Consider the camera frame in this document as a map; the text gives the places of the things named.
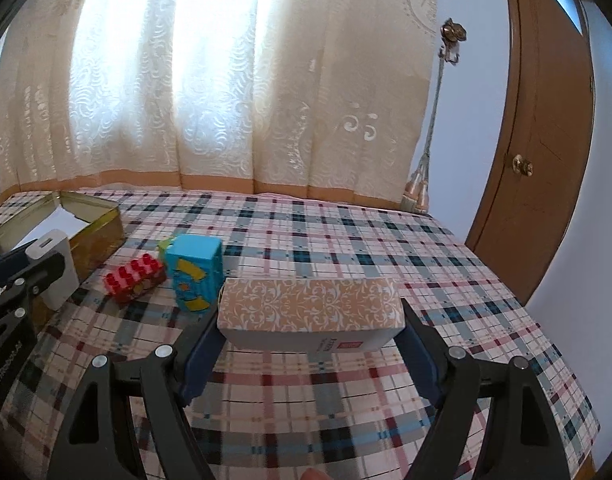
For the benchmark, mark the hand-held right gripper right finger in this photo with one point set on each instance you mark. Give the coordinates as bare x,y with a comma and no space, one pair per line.
421,355

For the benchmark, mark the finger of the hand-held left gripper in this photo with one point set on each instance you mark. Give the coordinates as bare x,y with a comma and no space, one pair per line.
46,267
6,267

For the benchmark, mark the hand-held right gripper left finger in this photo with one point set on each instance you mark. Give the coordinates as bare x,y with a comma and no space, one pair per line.
201,360

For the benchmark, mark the white charger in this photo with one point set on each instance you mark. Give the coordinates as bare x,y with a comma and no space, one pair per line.
61,290

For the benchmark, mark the gold metal tin box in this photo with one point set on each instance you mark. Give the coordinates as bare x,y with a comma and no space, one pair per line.
96,240

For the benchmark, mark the red building block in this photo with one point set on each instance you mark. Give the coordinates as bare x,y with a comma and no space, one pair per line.
131,275

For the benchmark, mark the blue patterned box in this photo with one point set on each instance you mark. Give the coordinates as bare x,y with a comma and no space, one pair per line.
193,270

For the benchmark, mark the white patterned cardboard box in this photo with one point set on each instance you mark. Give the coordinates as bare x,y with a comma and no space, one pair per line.
306,305

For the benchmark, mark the green cartoon cube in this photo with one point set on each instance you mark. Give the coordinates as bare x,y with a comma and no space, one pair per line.
165,246

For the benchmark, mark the white paper liner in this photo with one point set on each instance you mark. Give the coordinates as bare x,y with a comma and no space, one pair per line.
61,220

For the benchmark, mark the tasselled curtain tieback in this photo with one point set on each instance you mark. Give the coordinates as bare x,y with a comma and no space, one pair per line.
426,160

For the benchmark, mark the brass door knob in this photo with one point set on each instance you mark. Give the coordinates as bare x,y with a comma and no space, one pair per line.
522,165

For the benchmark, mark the cream lace curtain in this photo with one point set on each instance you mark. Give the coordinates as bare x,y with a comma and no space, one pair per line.
211,85

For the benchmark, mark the brown wooden door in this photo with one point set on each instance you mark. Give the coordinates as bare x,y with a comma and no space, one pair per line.
546,135

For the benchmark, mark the brass curtain hook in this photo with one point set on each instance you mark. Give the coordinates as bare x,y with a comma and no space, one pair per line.
453,35

